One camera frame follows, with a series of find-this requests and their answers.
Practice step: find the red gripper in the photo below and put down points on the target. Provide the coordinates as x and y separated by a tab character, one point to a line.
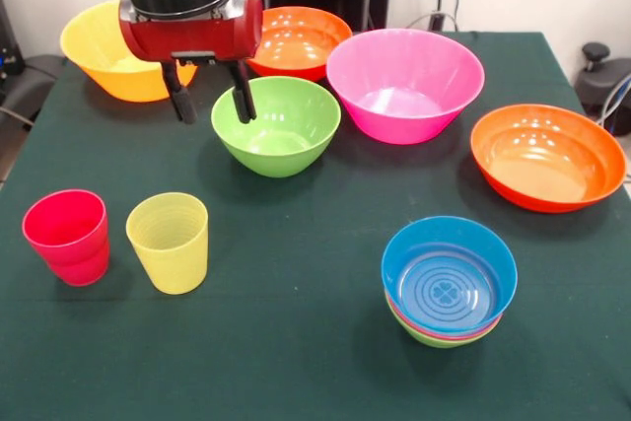
192	39

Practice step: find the large green bowl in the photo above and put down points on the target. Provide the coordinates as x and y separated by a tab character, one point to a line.
286	145

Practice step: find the small red bowl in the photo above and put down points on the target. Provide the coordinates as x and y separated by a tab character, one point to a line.
394	310

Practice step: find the blue bowl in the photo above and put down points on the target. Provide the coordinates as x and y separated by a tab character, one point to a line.
443	283

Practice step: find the small green bowl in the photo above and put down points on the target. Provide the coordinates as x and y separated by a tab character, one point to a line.
434	342

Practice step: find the orange shallow bowl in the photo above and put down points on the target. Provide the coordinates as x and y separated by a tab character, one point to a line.
301	46
542	169

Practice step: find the large yellow-orange bowl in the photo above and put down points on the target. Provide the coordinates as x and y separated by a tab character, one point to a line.
98	71

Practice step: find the yellow cup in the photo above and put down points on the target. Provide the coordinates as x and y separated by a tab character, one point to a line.
170	253

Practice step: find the dark grey seat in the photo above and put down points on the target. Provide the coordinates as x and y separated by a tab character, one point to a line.
29	86

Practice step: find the large pink bowl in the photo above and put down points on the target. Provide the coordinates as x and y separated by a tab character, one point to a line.
404	115

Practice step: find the red cup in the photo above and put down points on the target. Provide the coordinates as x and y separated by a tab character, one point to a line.
81	273
64	224

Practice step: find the black equipment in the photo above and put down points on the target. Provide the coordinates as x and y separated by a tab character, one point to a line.
9	46

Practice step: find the black plug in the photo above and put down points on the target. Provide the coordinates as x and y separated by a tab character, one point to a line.
437	21

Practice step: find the dark green tablecloth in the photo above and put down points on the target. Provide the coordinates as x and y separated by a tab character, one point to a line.
246	367

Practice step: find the black knob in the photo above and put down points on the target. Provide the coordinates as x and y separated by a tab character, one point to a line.
595	53

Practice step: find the black round base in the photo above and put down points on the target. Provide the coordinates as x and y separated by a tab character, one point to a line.
599	88

